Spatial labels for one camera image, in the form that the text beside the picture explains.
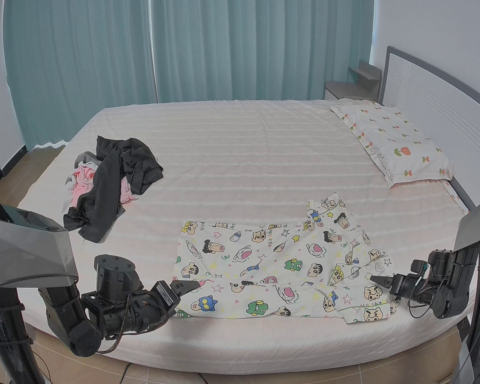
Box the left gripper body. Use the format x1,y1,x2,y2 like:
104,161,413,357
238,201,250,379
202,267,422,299
144,280,183,323

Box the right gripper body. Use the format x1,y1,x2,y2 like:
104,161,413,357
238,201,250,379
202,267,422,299
389,274,431,303

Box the white printed pyjama top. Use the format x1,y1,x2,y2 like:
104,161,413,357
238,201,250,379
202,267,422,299
172,192,401,325

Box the pile of clothes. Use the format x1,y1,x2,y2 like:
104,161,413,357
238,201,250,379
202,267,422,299
63,135,165,243

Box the bed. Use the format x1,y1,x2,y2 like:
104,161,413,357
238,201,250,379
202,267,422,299
16,46,480,375

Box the white printed pillow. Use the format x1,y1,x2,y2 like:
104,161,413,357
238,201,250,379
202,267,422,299
330,98,454,189

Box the grey bedside table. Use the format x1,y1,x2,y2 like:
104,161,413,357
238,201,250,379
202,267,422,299
325,60,382,105

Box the blue-green curtain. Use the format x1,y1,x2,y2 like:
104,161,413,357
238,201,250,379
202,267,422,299
151,0,378,103
2,0,159,150

